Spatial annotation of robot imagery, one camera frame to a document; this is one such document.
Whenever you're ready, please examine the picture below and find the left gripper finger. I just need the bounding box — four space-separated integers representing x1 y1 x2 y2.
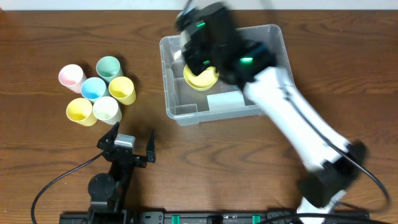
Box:
146 129 156 163
96 121 119 152

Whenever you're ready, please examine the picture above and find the small yellow bowl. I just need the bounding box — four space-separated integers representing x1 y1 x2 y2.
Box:
183 65 219 91

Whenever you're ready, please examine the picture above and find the yellow cup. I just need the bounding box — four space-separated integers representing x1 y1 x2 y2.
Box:
66 98 97 126
108 77 136 105

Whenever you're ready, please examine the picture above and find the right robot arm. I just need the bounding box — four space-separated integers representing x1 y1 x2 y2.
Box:
176 2 367 223

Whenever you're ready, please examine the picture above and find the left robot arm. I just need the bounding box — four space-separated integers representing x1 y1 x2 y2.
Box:
88 123 156 212

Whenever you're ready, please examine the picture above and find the clear plastic storage container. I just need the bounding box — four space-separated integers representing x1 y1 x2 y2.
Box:
159 24 294 126

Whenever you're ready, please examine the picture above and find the cream white cup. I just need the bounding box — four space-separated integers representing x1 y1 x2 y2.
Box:
93 96 122 125

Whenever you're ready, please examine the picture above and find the light blue cup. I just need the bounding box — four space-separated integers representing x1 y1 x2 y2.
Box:
81 77 110 103

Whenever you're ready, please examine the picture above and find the green cup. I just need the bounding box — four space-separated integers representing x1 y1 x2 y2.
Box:
96 56 123 83

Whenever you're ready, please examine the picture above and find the pink cup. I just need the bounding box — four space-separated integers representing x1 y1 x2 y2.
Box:
58 64 87 93

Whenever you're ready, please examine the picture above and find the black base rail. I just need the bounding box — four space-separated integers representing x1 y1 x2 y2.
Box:
58 210 371 224

